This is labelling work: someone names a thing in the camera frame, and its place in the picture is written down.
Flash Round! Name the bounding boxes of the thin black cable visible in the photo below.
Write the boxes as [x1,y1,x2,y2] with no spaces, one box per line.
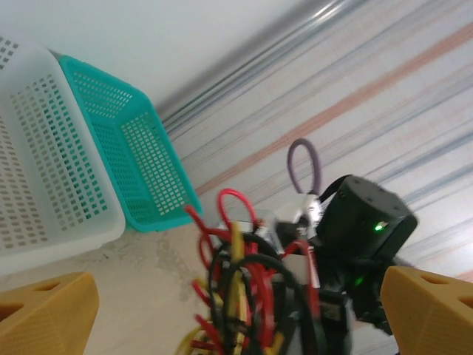
[206,232,285,355]

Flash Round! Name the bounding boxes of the thin yellow cable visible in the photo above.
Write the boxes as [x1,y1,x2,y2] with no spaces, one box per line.
[175,220,248,355]

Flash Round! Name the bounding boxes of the aluminium corner post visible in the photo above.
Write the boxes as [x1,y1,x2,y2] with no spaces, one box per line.
[158,0,370,125]

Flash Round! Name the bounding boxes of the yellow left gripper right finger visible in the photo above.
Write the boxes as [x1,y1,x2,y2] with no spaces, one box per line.
[380,266,473,355]

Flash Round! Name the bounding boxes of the thick black cable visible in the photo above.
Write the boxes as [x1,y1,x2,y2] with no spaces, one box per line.
[221,254,326,355]

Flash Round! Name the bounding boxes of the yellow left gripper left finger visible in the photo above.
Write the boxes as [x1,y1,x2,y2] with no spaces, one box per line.
[0,271,100,355]

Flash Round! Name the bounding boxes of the teal plastic basket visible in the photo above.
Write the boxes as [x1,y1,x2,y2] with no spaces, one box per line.
[58,54,203,234]

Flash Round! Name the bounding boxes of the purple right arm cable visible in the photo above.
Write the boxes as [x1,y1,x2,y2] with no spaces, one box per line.
[287,138,415,270]

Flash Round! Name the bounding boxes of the thin red cable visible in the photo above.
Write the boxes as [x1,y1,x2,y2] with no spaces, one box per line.
[280,239,322,321]
[190,279,285,355]
[217,188,276,348]
[183,205,259,267]

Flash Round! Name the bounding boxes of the white plastic basket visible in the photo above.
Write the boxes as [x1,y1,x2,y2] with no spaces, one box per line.
[0,35,126,277]

